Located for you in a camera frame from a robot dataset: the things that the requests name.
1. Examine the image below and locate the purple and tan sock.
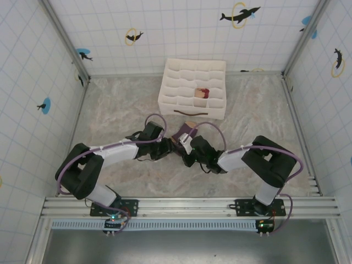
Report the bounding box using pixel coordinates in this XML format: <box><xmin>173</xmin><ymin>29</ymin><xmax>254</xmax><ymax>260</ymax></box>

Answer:
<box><xmin>170</xmin><ymin>121</ymin><xmax>201</xmax><ymax>144</ymax></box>

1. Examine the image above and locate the red and tan striped sock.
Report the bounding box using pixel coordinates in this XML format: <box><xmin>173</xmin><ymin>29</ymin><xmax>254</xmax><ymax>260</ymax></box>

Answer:
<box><xmin>194</xmin><ymin>87</ymin><xmax>211</xmax><ymax>100</ymax></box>

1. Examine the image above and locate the white fabric divider box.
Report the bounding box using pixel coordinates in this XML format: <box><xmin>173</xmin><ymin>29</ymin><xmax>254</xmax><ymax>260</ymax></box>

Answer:
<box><xmin>157</xmin><ymin>57</ymin><xmax>228</xmax><ymax>121</ymax></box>

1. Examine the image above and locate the small fish blue circle sticker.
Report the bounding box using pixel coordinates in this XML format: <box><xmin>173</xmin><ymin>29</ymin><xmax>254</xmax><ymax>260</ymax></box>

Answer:
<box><xmin>36</xmin><ymin>97</ymin><xmax>53</xmax><ymax>114</ymax></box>

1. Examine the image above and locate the shark on blue oval sticker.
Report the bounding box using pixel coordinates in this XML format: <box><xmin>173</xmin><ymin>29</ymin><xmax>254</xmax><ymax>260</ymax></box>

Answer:
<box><xmin>75</xmin><ymin>48</ymin><xmax>94</xmax><ymax>62</ymax></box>

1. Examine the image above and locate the aluminium mounting rail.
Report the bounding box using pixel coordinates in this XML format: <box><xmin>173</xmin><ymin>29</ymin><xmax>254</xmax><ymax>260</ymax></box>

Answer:
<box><xmin>40</xmin><ymin>196</ymin><xmax>341</xmax><ymax>220</ymax></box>

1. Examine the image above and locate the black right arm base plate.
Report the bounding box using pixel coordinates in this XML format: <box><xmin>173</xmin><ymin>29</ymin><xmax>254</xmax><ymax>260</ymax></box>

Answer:
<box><xmin>234</xmin><ymin>197</ymin><xmax>287</xmax><ymax>218</ymax></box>

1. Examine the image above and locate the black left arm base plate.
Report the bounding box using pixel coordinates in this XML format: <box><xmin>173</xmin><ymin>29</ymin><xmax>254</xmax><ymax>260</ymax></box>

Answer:
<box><xmin>90</xmin><ymin>198</ymin><xmax>139</xmax><ymax>218</ymax></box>

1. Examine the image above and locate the white slotted cable duct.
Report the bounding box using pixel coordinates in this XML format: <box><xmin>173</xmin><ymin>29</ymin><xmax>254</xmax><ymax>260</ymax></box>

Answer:
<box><xmin>50</xmin><ymin>219</ymin><xmax>276</xmax><ymax>231</ymax></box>

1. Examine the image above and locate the aluminium frame floor bar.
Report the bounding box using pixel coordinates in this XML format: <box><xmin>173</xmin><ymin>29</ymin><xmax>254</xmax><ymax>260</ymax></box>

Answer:
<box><xmin>88</xmin><ymin>70</ymin><xmax>285</xmax><ymax>78</ymax></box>
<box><xmin>56</xmin><ymin>78</ymin><xmax>91</xmax><ymax>197</ymax></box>
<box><xmin>282</xmin><ymin>76</ymin><xmax>322</xmax><ymax>196</ymax></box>

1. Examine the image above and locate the small dolphin ring sticker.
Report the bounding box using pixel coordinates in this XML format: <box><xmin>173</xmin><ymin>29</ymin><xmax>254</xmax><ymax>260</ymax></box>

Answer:
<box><xmin>124</xmin><ymin>27</ymin><xmax>145</xmax><ymax>47</ymax></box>

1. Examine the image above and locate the aluminium frame post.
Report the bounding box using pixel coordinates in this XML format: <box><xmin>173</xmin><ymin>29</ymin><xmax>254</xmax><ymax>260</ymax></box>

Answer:
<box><xmin>282</xmin><ymin>0</ymin><xmax>331</xmax><ymax>79</ymax></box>
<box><xmin>40</xmin><ymin>0</ymin><xmax>92</xmax><ymax>82</ymax></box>

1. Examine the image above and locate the large dolphin ring sticker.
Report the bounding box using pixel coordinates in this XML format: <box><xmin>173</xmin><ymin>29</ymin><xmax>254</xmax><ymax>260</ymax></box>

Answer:
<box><xmin>219</xmin><ymin>2</ymin><xmax>261</xmax><ymax>30</ymax></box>

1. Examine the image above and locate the upright dolphin ring sticker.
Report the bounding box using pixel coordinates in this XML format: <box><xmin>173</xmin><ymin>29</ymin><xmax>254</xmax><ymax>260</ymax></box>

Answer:
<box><xmin>331</xmin><ymin>47</ymin><xmax>347</xmax><ymax>79</ymax></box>

